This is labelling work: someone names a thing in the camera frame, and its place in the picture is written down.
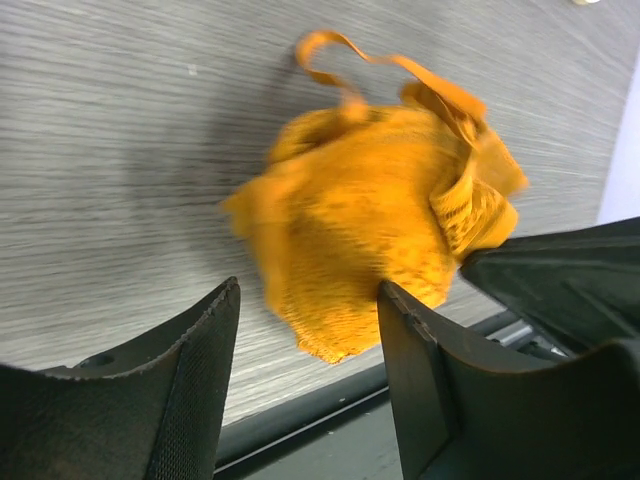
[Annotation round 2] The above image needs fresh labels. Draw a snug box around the orange lace bra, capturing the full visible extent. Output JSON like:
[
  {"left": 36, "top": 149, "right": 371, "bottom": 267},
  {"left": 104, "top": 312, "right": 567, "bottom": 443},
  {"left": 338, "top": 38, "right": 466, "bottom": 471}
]
[{"left": 223, "top": 30, "right": 528, "bottom": 364}]

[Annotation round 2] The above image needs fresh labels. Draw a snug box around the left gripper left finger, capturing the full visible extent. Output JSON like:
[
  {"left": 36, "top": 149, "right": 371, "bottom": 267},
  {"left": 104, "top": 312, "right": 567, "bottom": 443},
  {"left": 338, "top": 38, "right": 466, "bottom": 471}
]
[{"left": 1, "top": 278, "right": 240, "bottom": 479}]

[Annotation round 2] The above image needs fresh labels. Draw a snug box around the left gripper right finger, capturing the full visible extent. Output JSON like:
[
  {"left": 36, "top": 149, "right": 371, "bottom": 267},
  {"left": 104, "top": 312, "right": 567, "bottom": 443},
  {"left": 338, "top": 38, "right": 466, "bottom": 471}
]
[{"left": 377, "top": 282, "right": 639, "bottom": 479}]

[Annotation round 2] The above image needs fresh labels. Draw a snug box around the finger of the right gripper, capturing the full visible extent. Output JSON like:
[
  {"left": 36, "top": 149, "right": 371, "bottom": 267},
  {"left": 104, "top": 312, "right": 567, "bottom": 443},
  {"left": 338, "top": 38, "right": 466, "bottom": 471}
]
[{"left": 460, "top": 218, "right": 639, "bottom": 356}]

